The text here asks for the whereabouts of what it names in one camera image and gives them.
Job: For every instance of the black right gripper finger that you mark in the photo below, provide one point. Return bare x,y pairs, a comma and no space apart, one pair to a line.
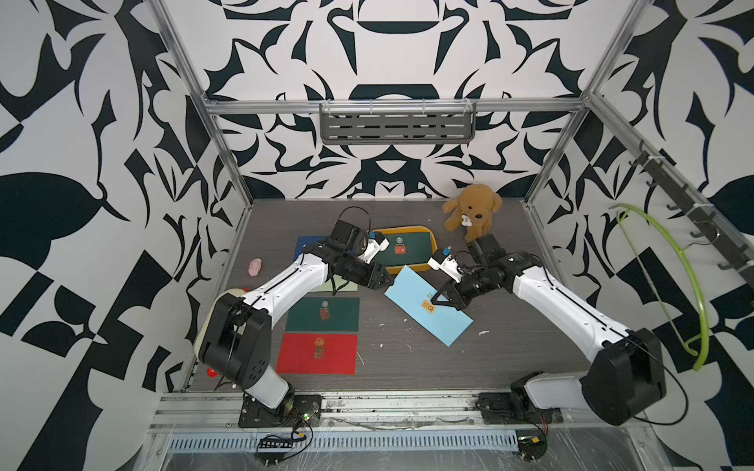
451,287
457,301

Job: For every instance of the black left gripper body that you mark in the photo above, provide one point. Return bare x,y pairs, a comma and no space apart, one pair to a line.
357,271

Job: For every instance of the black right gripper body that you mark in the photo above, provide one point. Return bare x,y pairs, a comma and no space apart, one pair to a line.
476,283

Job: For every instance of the dark green envelope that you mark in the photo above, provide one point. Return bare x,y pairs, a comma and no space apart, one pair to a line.
406,249
324,315

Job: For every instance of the red envelope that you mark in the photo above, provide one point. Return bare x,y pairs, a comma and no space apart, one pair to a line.
319,354

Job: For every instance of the yellow plastic storage box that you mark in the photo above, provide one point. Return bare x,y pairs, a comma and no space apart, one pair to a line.
412,229

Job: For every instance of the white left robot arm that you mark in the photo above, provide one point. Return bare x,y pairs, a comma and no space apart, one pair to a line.
254,321

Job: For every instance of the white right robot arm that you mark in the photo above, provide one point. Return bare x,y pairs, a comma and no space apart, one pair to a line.
626,374

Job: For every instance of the dark blue envelope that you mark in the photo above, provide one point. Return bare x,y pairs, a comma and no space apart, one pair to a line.
305,241

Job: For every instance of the light green envelope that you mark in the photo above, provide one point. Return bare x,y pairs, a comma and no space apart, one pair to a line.
336,285

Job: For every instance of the brown plush dog toy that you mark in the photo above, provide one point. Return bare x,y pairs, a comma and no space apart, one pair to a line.
472,210

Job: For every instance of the small pink toy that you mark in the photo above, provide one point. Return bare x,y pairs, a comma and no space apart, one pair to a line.
255,267

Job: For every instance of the grey perforated metal shelf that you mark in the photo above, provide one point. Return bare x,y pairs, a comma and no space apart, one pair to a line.
394,122

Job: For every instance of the small circuit board right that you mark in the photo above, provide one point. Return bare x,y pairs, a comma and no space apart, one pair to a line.
532,448

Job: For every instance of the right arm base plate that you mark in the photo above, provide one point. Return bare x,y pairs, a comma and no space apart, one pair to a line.
515,406

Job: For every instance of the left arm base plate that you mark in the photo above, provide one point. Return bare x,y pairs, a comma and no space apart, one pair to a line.
294,407

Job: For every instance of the white slotted cable duct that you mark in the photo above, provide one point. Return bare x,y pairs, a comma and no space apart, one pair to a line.
353,441

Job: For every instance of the black connector block with cables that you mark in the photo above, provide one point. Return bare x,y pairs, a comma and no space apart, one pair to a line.
274,449

